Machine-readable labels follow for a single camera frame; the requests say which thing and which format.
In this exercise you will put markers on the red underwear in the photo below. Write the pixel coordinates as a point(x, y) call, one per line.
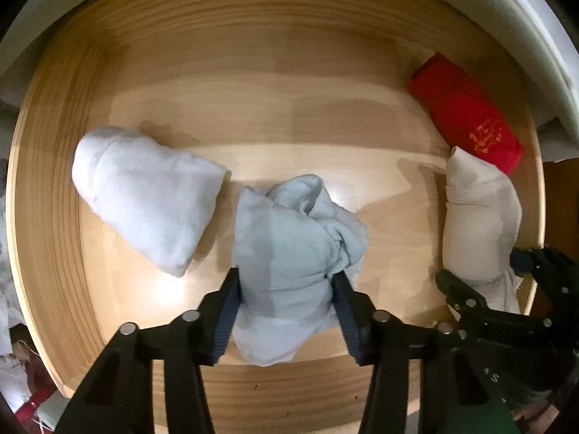
point(461, 104)

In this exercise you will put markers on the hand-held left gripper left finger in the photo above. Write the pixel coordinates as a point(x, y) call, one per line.
point(228, 316)

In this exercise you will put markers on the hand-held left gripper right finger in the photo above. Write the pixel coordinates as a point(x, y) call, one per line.
point(346, 321)

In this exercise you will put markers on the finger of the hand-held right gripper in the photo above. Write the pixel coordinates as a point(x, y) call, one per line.
point(461, 294)
point(556, 275)

